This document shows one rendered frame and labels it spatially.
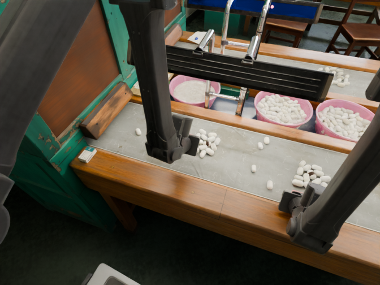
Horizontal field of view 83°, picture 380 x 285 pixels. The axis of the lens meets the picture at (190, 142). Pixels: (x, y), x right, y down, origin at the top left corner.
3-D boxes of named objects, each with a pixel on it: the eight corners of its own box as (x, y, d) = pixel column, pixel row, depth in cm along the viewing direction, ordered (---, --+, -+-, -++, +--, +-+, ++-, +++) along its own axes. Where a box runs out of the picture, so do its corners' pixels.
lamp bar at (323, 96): (323, 104, 60) (336, 82, 54) (126, 65, 73) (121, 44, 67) (322, 87, 65) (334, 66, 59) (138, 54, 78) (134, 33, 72)
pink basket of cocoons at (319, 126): (373, 162, 92) (389, 148, 84) (307, 146, 97) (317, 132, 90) (363, 120, 108) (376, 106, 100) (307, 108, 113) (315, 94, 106)
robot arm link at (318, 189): (286, 237, 50) (326, 254, 47) (305, 194, 47) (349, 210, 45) (284, 213, 61) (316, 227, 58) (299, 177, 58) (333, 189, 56)
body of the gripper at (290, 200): (283, 189, 66) (287, 199, 59) (319, 199, 64) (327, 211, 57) (277, 207, 68) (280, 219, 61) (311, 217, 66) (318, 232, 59)
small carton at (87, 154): (87, 163, 80) (85, 160, 79) (80, 160, 81) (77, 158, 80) (96, 151, 84) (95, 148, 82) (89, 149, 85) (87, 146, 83)
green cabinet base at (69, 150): (115, 236, 137) (48, 161, 72) (46, 209, 148) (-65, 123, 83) (187, 104, 219) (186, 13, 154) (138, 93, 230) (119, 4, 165)
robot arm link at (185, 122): (143, 151, 58) (171, 162, 55) (153, 109, 56) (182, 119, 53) (165, 146, 69) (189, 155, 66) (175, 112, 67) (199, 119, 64)
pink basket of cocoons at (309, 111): (313, 138, 100) (323, 124, 93) (257, 139, 99) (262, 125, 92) (293, 101, 117) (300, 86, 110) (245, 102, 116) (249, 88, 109)
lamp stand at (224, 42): (247, 99, 118) (271, 9, 84) (212, 92, 122) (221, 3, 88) (253, 80, 130) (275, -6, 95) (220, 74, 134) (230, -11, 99)
